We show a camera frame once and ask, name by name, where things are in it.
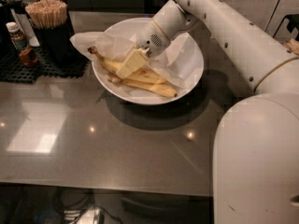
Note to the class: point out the white parchment paper liner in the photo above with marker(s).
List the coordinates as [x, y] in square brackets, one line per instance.
[182, 63]

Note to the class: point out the dark-lidded shaker jar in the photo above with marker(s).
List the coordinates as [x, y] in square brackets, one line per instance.
[19, 14]

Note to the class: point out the yellow banana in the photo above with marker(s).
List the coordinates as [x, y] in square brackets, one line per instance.
[144, 73]
[161, 89]

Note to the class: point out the black chopstick holder cup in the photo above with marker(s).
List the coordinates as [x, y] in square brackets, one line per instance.
[57, 42]

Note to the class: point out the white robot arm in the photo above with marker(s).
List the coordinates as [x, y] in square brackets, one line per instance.
[256, 147]

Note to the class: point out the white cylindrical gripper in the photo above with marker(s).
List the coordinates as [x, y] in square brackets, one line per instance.
[151, 39]

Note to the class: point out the black grid rubber mat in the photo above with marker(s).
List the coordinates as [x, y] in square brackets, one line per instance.
[13, 71]

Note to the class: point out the green sauce bottle white cap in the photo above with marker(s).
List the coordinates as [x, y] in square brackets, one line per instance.
[17, 36]

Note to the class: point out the bundle of wooden chopsticks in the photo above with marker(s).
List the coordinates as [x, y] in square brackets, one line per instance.
[47, 14]

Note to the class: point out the white bowl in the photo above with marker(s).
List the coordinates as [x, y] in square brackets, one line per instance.
[127, 93]

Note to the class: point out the small brown sauce bottle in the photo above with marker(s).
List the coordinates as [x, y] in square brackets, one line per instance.
[28, 57]

